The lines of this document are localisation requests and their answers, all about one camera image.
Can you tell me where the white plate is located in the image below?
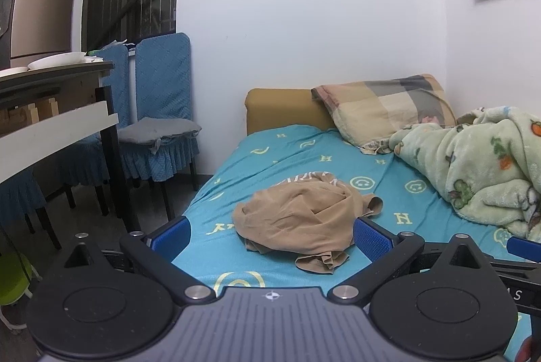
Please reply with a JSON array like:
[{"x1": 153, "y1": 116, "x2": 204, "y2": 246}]
[{"x1": 27, "y1": 52, "x2": 85, "y2": 71}]

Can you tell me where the mustard yellow headboard cushion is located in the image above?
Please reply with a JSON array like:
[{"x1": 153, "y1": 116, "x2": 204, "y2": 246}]
[{"x1": 245, "y1": 88, "x2": 336, "y2": 135}]

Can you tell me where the wooden dining table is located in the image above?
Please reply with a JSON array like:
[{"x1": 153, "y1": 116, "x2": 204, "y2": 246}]
[{"x1": 1, "y1": 62, "x2": 140, "y2": 231}]

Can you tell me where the green cartoon fleece blanket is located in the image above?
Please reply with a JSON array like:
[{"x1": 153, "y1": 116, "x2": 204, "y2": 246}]
[{"x1": 389, "y1": 106, "x2": 540, "y2": 242}]

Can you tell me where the tan t-shirt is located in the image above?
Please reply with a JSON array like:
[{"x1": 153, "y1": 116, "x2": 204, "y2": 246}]
[{"x1": 232, "y1": 172, "x2": 383, "y2": 274}]

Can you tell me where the grey seat cushion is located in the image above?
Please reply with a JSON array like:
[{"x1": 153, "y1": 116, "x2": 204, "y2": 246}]
[{"x1": 117, "y1": 117, "x2": 202, "y2": 153}]

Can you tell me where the champagne refrigerator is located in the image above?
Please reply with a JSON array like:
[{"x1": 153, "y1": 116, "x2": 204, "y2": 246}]
[{"x1": 1, "y1": 0, "x2": 73, "y2": 69}]

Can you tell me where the blue covered chair front left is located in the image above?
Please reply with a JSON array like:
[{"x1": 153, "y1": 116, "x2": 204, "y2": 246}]
[{"x1": 1, "y1": 167, "x2": 62, "y2": 250}]

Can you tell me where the green stool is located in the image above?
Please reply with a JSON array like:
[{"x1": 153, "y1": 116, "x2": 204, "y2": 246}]
[{"x1": 0, "y1": 252, "x2": 42, "y2": 308}]

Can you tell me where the blue covered chair near wall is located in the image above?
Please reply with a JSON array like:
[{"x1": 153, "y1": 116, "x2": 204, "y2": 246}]
[{"x1": 119, "y1": 32, "x2": 199, "y2": 220}]

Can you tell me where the plaid beige pillow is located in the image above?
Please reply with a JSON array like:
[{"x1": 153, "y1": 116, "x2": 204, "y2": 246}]
[{"x1": 311, "y1": 74, "x2": 456, "y2": 154}]

